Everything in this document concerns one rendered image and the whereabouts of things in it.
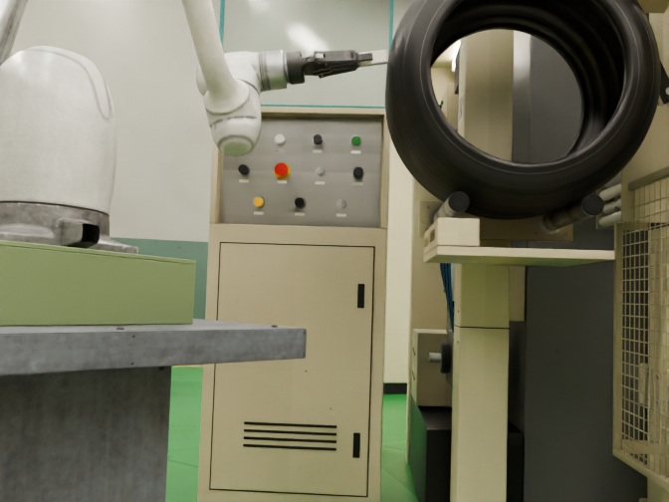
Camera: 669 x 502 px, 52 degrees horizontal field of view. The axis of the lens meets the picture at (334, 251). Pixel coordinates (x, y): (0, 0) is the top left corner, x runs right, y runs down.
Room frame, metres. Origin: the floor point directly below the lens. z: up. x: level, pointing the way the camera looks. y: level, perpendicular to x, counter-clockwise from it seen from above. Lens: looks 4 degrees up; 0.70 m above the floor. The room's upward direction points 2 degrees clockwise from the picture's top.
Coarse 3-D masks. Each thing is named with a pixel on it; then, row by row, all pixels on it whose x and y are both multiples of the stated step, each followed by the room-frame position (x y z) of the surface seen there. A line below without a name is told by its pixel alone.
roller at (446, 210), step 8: (456, 192) 1.43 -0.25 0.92; (464, 192) 1.43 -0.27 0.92; (448, 200) 1.44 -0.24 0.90; (456, 200) 1.43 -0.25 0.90; (464, 200) 1.43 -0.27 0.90; (440, 208) 1.60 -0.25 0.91; (448, 208) 1.46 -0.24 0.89; (456, 208) 1.43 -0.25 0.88; (464, 208) 1.43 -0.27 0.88; (440, 216) 1.62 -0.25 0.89; (448, 216) 1.54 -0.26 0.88; (456, 216) 1.53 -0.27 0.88
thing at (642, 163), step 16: (656, 112) 1.70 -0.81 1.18; (656, 128) 1.70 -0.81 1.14; (656, 144) 1.70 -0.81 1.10; (640, 160) 1.70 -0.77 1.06; (656, 160) 1.70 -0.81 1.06; (624, 176) 1.71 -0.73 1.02; (640, 176) 1.70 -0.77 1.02; (608, 192) 1.82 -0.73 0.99; (624, 192) 1.71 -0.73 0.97; (656, 192) 1.70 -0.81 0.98; (608, 208) 1.85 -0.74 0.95; (624, 208) 1.71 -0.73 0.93; (640, 208) 1.70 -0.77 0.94; (656, 208) 1.70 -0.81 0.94; (608, 224) 1.84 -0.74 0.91; (624, 224) 1.89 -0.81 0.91; (640, 224) 1.89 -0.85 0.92; (656, 224) 1.83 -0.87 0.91
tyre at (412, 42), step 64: (448, 0) 1.43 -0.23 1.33; (512, 0) 1.68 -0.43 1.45; (576, 0) 1.60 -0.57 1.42; (576, 64) 1.70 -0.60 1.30; (640, 64) 1.41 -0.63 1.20; (448, 128) 1.42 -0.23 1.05; (640, 128) 1.42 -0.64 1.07; (448, 192) 1.53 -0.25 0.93; (512, 192) 1.44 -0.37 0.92; (576, 192) 1.45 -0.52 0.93
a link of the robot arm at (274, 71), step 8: (264, 56) 1.54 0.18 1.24; (272, 56) 1.53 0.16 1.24; (280, 56) 1.53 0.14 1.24; (264, 64) 1.53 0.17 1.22; (272, 64) 1.53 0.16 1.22; (280, 64) 1.53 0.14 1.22; (264, 72) 1.53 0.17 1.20; (272, 72) 1.53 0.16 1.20; (280, 72) 1.53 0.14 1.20; (264, 80) 1.54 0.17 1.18; (272, 80) 1.54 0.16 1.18; (280, 80) 1.54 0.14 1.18; (288, 80) 1.56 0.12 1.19; (272, 88) 1.57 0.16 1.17; (280, 88) 1.57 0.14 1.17
